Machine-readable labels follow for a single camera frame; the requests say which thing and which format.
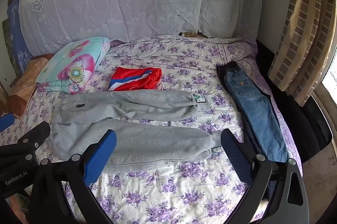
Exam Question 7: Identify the orange pillow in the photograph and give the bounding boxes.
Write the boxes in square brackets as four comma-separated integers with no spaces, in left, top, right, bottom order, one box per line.
[7,54,55,117]

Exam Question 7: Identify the grey sweatshirt garment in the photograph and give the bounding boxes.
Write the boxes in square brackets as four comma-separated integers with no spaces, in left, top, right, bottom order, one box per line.
[48,90,223,174]

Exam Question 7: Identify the window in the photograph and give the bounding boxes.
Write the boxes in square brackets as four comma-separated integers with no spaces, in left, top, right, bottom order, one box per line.
[320,54,337,109]

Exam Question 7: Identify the folded floral quilt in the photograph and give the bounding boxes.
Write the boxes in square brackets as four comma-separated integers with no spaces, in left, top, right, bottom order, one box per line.
[35,36,111,95]

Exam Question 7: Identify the black bedside furniture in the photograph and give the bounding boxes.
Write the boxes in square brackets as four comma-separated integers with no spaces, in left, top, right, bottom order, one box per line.
[257,39,333,164]

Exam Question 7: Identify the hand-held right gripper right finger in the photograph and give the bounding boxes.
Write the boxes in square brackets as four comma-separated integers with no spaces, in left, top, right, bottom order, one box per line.
[220,128,310,224]

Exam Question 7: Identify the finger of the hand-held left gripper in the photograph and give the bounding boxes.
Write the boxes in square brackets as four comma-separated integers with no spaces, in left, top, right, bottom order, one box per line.
[0,113,15,133]
[0,121,51,161]

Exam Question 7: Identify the red shorts with striped band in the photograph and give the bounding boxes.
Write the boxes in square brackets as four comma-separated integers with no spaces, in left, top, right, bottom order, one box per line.
[108,67,162,91]

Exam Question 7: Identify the purple floral bed sheet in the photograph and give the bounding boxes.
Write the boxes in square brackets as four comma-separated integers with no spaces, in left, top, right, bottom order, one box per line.
[0,35,303,224]

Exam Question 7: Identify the brick patterned curtain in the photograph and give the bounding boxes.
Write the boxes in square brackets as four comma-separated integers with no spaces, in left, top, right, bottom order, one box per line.
[267,0,337,106]

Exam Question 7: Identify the blue jeans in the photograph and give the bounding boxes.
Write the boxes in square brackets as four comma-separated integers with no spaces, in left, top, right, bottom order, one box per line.
[224,61,289,163]

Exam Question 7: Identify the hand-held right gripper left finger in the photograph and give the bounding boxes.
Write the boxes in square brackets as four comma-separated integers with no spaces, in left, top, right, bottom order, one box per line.
[28,129,118,224]

